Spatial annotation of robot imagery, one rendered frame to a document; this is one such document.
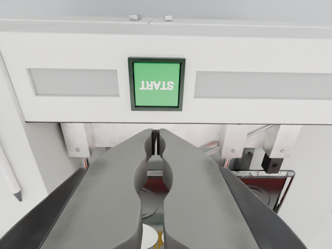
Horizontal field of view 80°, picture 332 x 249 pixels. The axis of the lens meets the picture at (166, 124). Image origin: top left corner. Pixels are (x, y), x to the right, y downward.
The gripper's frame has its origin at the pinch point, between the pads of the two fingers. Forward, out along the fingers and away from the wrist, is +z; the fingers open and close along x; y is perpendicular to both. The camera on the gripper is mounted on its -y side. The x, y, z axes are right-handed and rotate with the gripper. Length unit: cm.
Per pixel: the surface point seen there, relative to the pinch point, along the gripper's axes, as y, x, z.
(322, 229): 59, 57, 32
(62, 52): -3.0, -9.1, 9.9
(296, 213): 40, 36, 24
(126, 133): 11.0, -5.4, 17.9
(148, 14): -7, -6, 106
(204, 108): 2.9, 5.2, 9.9
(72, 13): -6, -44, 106
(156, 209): 27.3, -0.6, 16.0
